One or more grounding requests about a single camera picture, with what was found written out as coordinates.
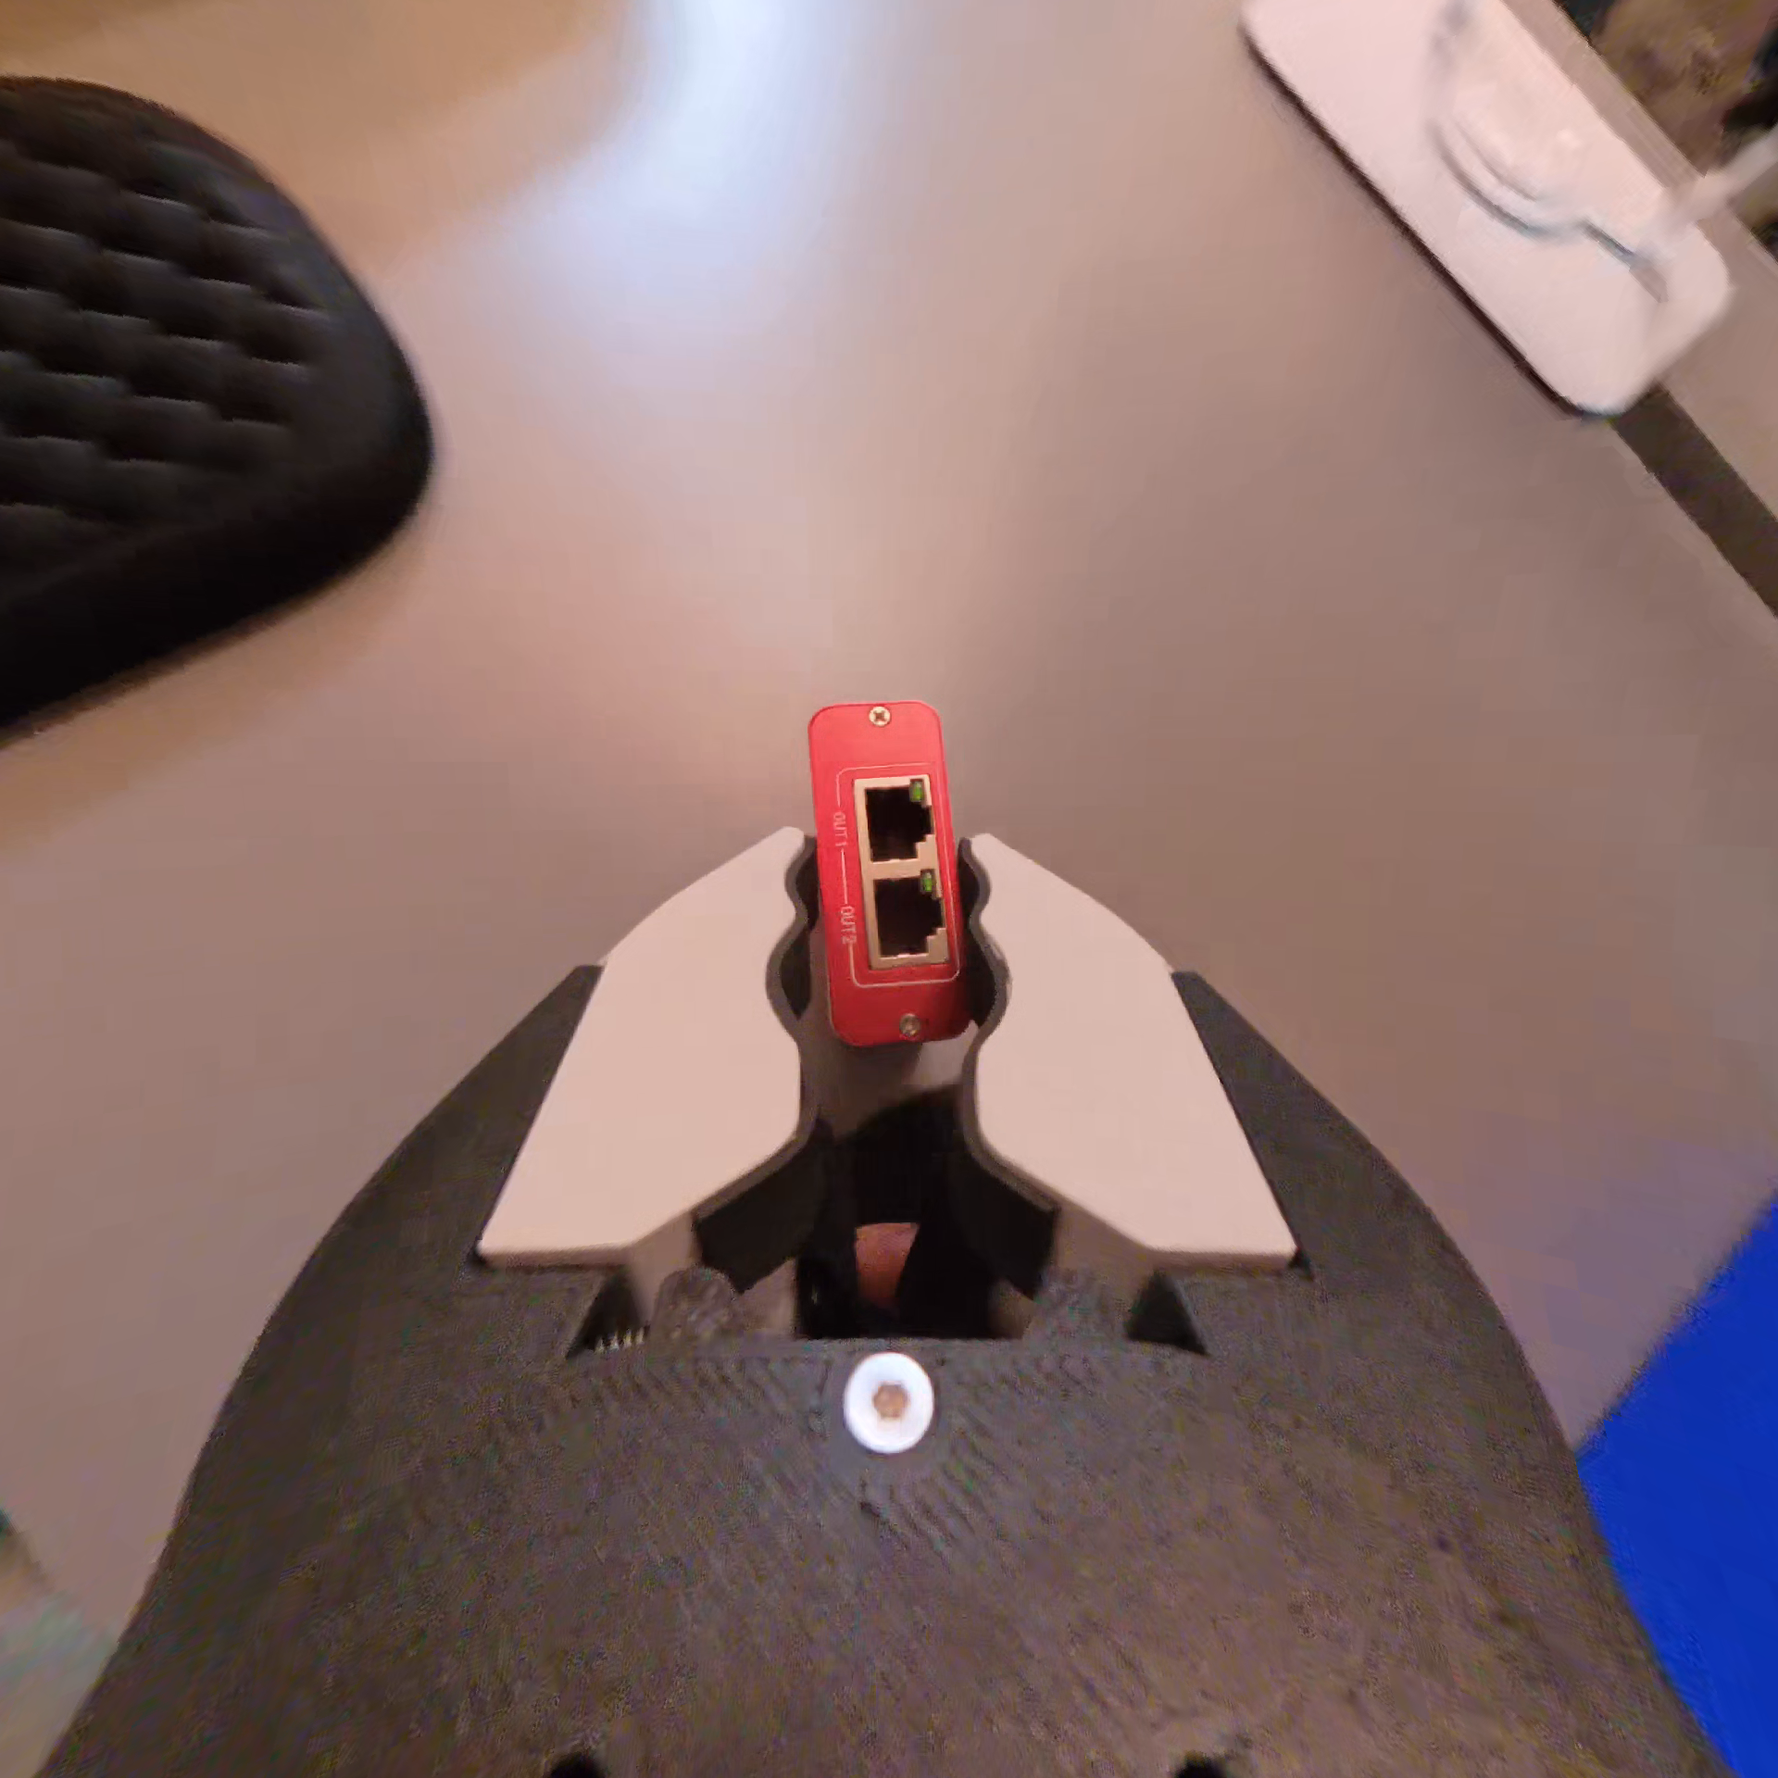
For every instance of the blue plastic bin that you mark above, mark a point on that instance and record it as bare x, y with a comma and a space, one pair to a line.
1694, 1502

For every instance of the black mesh pad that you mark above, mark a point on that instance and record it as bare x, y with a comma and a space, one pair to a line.
166, 387

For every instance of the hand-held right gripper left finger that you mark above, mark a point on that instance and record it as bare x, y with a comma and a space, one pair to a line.
638, 1099

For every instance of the instruction sign on white stand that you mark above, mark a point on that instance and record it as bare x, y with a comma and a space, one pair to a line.
1500, 166

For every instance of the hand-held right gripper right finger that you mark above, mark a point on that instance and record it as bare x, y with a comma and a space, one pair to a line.
1125, 1109

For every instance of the red ethernet splitter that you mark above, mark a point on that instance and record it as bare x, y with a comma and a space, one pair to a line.
831, 777

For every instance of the grey desk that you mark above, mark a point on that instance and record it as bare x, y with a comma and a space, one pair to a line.
972, 418

